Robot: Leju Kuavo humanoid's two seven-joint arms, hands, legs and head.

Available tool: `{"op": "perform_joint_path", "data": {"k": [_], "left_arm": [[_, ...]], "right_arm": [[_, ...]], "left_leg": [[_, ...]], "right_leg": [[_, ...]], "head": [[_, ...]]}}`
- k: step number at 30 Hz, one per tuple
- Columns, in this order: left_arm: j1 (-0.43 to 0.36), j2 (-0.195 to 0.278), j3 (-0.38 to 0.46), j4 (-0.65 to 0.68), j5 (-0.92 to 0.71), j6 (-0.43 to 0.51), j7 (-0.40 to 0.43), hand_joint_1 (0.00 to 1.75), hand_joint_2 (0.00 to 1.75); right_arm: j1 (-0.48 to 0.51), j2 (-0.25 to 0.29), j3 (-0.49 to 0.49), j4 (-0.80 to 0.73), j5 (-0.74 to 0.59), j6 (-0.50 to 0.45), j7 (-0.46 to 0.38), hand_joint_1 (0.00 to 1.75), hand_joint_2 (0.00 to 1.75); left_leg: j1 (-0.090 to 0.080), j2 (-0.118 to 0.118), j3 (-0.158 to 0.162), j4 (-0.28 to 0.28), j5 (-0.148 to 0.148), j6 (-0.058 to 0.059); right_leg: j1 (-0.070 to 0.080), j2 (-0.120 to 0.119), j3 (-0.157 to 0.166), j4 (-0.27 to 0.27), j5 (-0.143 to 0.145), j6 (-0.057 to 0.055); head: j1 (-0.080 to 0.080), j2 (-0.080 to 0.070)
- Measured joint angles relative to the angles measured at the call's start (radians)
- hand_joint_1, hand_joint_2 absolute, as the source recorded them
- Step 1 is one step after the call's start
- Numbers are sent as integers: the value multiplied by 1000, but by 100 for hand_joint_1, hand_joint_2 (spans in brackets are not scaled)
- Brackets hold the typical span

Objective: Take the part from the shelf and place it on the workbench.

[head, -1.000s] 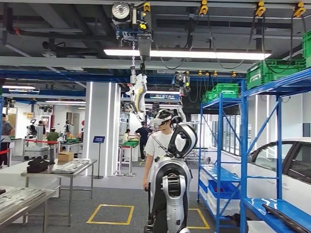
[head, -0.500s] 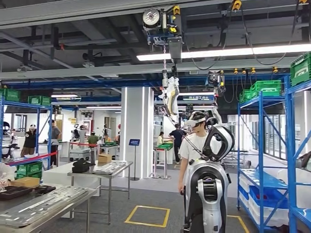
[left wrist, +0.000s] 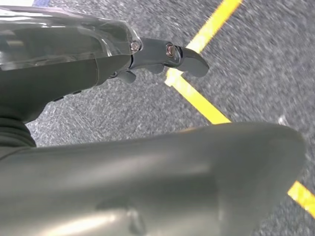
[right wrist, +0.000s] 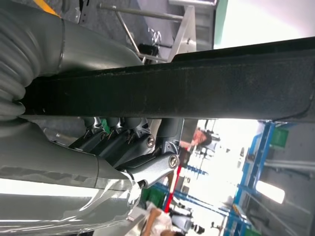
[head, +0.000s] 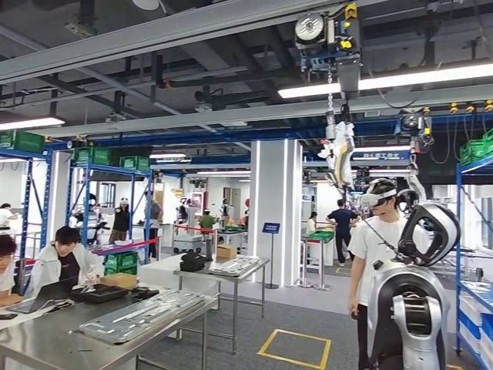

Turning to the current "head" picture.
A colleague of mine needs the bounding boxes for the black flat device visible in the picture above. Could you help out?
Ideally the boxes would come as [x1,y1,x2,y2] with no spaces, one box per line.
[131,287,160,301]

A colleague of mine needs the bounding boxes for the red barrier tape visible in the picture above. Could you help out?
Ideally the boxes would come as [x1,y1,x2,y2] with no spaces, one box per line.
[92,237,160,257]

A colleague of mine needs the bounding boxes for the steel leg bar table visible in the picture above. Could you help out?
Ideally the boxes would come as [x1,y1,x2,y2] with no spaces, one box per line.
[301,230,336,292]

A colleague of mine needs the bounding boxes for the stainless steel table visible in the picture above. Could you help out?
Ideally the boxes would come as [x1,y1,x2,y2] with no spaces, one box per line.
[173,255,271,356]

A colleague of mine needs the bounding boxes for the dark grey laptop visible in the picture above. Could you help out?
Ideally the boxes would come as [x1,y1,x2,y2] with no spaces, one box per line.
[6,277,80,314]

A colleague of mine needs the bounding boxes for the white wrapped hoist hook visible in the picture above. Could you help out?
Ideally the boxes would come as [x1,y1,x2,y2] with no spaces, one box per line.
[317,119,356,191]

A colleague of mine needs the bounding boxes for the black fabric bag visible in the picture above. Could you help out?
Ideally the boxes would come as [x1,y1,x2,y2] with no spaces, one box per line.
[179,249,207,273]

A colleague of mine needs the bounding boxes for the blue sign on stand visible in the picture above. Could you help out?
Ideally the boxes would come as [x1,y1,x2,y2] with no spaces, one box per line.
[262,222,281,291]

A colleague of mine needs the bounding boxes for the white black humanoid robot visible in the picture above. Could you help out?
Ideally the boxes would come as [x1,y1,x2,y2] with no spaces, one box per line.
[366,201,461,370]
[69,193,109,246]

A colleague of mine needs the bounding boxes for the grey stamped metal panel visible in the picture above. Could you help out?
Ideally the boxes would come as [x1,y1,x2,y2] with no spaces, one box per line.
[78,291,206,345]
[209,255,262,278]

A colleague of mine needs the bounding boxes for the blue banner sign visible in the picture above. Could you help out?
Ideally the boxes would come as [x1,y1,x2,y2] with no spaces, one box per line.
[351,149,412,163]

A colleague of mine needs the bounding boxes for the black plastic tray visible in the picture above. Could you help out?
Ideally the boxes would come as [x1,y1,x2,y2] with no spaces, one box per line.
[70,284,131,305]

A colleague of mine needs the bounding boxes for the white table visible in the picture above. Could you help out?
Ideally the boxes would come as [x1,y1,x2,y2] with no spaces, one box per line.
[138,254,221,298]

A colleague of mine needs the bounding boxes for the long ceiling light bar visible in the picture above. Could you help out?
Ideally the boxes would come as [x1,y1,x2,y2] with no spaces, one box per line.
[277,62,493,99]
[0,116,66,132]

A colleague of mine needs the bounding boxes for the blue steel shelving rack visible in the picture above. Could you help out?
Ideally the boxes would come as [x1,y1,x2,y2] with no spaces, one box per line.
[0,148,54,294]
[454,155,493,370]
[65,160,154,264]

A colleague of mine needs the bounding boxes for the brown cardboard box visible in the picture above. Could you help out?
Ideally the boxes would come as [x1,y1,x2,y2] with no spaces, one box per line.
[99,272,139,290]
[216,243,237,261]

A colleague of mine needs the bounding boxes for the stack of green crates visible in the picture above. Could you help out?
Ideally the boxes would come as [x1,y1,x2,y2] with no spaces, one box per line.
[103,251,139,278]

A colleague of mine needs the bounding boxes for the stainless steel workbench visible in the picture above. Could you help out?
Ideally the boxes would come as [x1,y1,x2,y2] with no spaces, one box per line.
[0,288,219,370]

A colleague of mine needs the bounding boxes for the overhead electric chain hoist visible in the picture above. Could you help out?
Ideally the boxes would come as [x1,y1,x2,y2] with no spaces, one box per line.
[294,2,363,100]
[401,109,436,154]

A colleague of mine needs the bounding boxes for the white VR headset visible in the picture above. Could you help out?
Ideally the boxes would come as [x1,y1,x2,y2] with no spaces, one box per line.
[360,178,398,208]

